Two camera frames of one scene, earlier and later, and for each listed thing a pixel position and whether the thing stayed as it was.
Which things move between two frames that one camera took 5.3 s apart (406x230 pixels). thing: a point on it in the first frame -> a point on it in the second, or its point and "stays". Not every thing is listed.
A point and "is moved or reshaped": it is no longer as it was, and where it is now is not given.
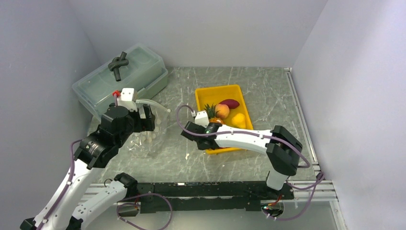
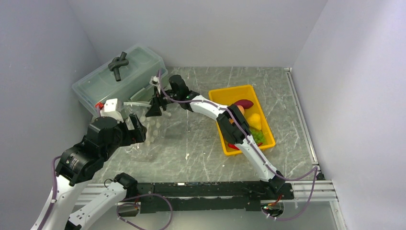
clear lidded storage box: x=146 y=73 stays
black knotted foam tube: x=117 y=63 stays
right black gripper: x=199 y=147 -> x=154 y=110
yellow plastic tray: x=215 y=95 is moved or reshaped
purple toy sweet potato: x=231 y=104 -> x=246 y=103
